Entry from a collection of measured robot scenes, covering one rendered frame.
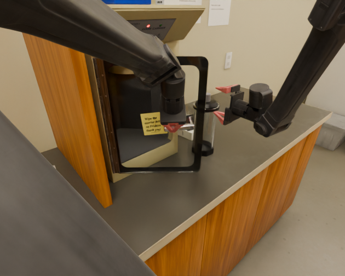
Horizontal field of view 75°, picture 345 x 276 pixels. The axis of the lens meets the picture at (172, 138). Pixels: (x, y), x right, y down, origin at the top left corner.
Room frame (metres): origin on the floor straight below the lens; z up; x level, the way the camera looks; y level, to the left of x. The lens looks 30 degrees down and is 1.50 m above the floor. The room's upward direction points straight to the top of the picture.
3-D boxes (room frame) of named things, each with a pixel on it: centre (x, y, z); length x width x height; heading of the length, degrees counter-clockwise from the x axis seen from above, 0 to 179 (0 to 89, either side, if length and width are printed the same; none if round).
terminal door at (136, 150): (0.63, 0.05, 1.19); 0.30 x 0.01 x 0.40; 91
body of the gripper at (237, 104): (0.72, -0.24, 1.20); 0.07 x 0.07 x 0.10; 40
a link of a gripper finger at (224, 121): (0.78, -0.19, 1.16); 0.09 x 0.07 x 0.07; 40
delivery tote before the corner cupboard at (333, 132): (2.56, -1.91, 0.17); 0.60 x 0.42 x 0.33; 39
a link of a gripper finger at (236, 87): (0.78, -0.19, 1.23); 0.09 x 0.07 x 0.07; 40
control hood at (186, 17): (0.69, 0.06, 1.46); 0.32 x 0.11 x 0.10; 131
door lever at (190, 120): (0.60, -0.02, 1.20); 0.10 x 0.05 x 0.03; 91
